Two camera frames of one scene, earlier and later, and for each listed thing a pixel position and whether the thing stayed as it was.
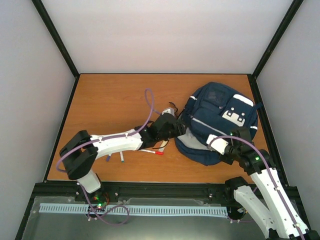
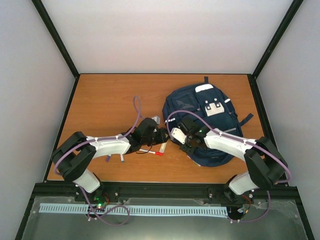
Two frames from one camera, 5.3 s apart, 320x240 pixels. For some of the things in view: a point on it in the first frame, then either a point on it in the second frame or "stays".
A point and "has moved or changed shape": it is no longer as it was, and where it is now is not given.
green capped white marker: x=121 y=156 stays
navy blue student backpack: x=214 y=108 has moved or changed shape
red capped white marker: x=159 y=153 stays
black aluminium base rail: x=138 y=190 stays
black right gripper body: x=234 y=151 to x=190 y=150
